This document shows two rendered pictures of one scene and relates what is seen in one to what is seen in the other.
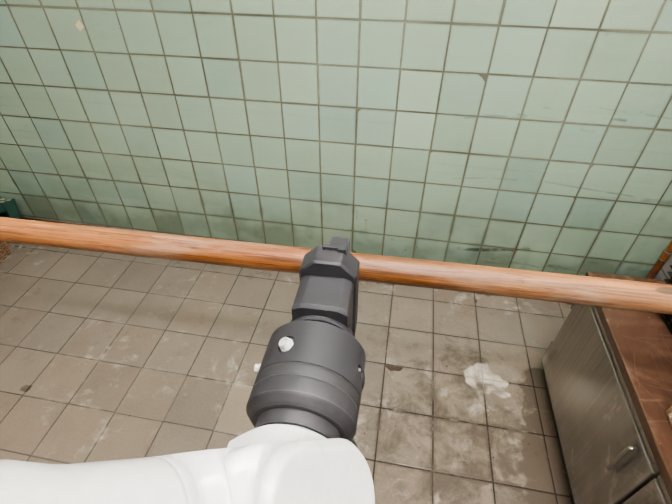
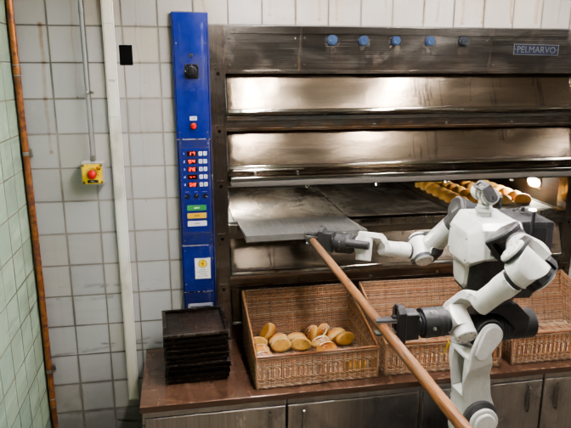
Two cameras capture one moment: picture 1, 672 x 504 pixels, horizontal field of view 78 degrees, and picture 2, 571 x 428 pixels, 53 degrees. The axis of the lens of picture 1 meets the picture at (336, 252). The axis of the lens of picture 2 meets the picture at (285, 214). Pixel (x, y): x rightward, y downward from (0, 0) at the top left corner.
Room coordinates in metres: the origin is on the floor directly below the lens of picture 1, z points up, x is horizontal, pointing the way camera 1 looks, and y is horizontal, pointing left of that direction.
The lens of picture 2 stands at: (1.13, 1.34, 1.90)
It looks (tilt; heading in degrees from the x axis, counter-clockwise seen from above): 14 degrees down; 250
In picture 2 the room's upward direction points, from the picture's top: straight up
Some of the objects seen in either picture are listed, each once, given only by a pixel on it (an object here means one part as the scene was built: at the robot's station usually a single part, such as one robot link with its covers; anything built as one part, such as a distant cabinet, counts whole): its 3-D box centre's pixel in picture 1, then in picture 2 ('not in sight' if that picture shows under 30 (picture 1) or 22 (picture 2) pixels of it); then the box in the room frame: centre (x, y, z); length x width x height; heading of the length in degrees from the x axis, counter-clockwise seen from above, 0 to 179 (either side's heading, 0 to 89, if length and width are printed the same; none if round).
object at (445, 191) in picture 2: not in sight; (470, 190); (-1.08, -1.45, 1.21); 0.61 x 0.48 x 0.06; 80
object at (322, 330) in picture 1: (318, 335); (415, 323); (0.24, 0.02, 1.19); 0.12 x 0.10 x 0.13; 171
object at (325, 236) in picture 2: not in sight; (333, 241); (0.12, -0.80, 1.20); 0.12 x 0.10 x 0.13; 136
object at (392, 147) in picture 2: not in sight; (409, 146); (-0.43, -1.12, 1.54); 1.79 x 0.11 x 0.19; 170
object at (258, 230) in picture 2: not in sight; (299, 225); (0.15, -1.11, 1.19); 0.55 x 0.36 x 0.03; 171
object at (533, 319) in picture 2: not in sight; (497, 318); (-0.31, -0.27, 1.00); 0.28 x 0.13 x 0.18; 171
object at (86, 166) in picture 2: not in sight; (93, 172); (1.05, -1.35, 1.46); 0.10 x 0.07 x 0.10; 170
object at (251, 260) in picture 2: not in sight; (404, 246); (-0.43, -1.12, 1.02); 1.79 x 0.11 x 0.19; 170
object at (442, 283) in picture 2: not in sight; (425, 321); (-0.41, -0.86, 0.72); 0.56 x 0.49 x 0.28; 168
